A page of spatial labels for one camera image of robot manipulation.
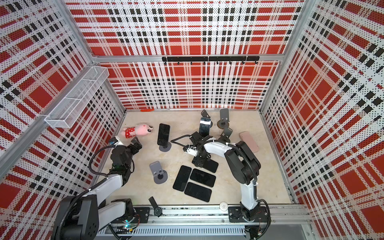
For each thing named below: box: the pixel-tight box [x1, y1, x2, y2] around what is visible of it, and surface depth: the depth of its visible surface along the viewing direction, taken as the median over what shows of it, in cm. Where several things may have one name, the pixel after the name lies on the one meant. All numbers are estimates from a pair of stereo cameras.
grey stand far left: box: [199, 117, 213, 133], surface depth 98 cm
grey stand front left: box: [149, 161, 168, 184], surface depth 84 cm
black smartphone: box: [184, 182, 212, 203], surface depth 84 cm
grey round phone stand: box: [218, 127, 233, 143], surface depth 100 cm
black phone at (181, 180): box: [172, 165, 192, 192], surface depth 88 cm
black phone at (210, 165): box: [202, 159, 219, 173], surface depth 91 cm
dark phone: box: [199, 117, 211, 137], surface depth 98 cm
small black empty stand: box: [148, 196, 163, 218], surface depth 77 cm
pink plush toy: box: [121, 123, 154, 139], surface depth 103 cm
